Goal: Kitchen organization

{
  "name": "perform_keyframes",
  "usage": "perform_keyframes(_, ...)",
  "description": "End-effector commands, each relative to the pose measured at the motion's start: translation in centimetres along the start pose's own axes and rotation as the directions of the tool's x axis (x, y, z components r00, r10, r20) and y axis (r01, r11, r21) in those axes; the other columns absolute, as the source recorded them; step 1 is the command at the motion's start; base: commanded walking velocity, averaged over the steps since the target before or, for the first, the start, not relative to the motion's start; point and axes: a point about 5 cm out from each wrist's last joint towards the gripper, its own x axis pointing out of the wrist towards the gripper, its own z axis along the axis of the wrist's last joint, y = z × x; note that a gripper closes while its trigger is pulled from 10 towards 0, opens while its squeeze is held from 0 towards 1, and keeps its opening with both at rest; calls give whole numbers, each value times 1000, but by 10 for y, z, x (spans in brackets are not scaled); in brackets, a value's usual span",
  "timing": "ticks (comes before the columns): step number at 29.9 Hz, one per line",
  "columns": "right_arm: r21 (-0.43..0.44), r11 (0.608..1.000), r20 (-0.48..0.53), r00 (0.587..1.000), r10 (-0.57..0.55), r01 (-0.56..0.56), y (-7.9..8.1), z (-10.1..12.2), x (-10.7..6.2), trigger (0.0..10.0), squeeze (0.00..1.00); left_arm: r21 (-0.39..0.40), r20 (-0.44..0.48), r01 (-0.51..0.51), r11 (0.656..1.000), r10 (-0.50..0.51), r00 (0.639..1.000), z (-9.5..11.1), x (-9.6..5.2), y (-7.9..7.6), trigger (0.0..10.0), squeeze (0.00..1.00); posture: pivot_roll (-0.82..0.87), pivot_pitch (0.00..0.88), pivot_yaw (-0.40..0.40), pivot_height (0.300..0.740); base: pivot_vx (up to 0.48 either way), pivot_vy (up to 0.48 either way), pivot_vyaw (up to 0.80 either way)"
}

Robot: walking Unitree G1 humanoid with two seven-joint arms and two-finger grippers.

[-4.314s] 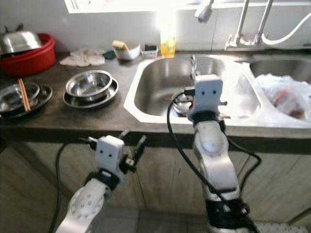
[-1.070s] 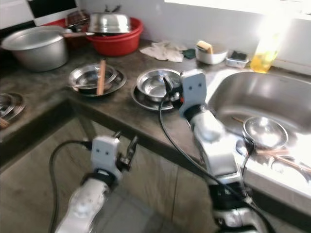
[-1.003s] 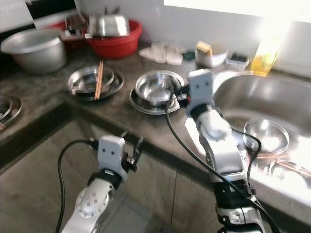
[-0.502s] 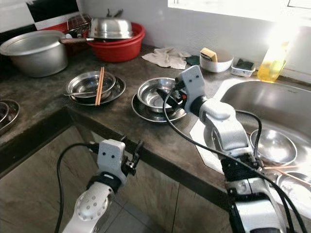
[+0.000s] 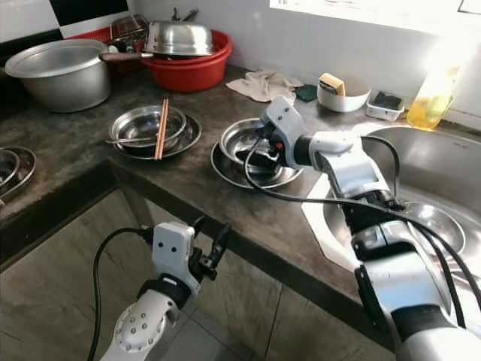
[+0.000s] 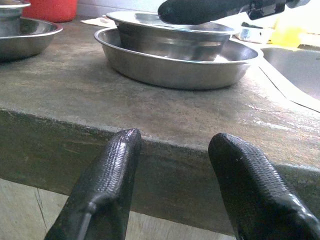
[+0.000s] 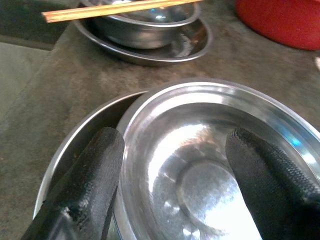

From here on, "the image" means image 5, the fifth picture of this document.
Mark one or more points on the steel spoon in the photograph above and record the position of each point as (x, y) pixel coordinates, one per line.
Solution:
(128, 140)

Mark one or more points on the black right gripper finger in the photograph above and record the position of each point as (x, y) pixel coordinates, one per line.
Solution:
(263, 159)
(253, 132)

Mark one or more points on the red plastic basket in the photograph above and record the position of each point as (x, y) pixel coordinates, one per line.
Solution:
(94, 34)

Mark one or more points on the stainless steel double sink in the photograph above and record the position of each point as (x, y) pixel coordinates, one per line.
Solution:
(436, 162)

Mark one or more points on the large steel dome lid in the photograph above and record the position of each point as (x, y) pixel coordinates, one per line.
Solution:
(180, 39)

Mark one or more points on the small steel bowl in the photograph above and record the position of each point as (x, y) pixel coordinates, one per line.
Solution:
(447, 222)

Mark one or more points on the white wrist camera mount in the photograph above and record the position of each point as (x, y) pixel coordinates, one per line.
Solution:
(282, 119)
(171, 248)

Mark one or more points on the small white plastic tray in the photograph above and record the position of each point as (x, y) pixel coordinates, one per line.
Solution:
(383, 114)

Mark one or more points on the yellow sponge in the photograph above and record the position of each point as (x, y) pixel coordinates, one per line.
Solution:
(331, 83)

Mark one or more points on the white ceramic bowl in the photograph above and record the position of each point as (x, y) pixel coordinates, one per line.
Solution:
(342, 101)

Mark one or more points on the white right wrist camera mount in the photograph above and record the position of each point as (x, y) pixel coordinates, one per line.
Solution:
(282, 119)

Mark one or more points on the white crumpled cloth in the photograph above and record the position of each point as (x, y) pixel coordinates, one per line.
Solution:
(263, 85)

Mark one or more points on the steel plate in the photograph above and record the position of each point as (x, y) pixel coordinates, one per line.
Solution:
(30, 173)
(229, 174)
(192, 139)

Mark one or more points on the wooden chopstick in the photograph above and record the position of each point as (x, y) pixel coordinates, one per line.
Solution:
(164, 129)
(160, 129)

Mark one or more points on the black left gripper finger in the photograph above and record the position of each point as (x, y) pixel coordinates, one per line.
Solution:
(200, 221)
(221, 241)

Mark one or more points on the red plastic basin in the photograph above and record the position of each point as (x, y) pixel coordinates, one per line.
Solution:
(188, 74)

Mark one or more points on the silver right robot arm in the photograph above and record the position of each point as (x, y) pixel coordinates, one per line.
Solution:
(346, 162)

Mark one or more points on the dark green scouring pad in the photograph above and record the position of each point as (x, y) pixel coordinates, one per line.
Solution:
(307, 92)
(387, 101)

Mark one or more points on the yellow dish soap bottle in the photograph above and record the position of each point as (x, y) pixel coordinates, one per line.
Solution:
(428, 111)

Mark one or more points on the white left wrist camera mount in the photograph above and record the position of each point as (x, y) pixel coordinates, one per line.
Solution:
(171, 248)

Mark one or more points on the large steel pot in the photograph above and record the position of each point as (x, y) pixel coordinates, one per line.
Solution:
(56, 83)

